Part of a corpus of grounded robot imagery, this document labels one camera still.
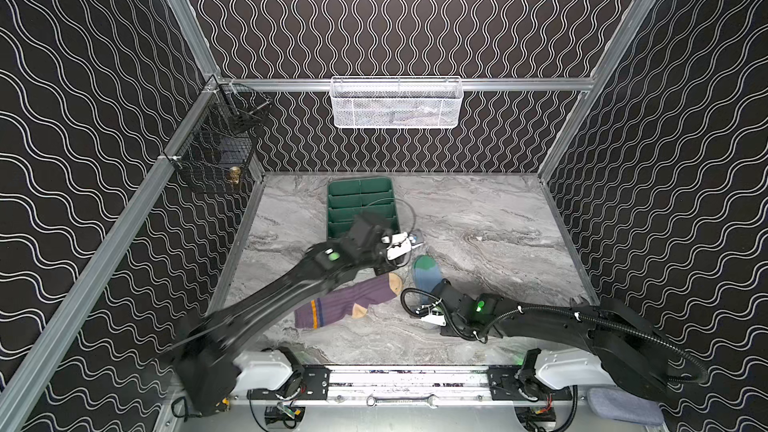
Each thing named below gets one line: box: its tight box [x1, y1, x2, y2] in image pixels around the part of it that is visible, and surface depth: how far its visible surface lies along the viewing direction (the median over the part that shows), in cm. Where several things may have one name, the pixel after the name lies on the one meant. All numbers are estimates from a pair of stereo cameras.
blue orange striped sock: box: [413, 254, 442, 294], surface depth 96 cm
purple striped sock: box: [295, 273, 403, 329], surface depth 89 cm
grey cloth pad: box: [587, 387, 664, 426], surface depth 70 cm
